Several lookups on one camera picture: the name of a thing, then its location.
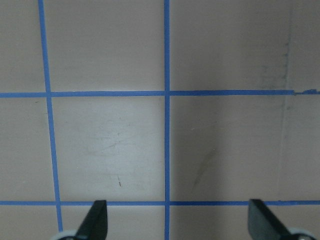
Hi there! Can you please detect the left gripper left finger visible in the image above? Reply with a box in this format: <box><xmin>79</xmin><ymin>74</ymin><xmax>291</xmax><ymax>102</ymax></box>
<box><xmin>74</xmin><ymin>200</ymin><xmax>108</xmax><ymax>240</ymax></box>

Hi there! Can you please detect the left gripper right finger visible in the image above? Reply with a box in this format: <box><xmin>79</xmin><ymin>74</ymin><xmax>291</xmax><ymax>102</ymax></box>
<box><xmin>247</xmin><ymin>199</ymin><xmax>295</xmax><ymax>240</ymax></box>

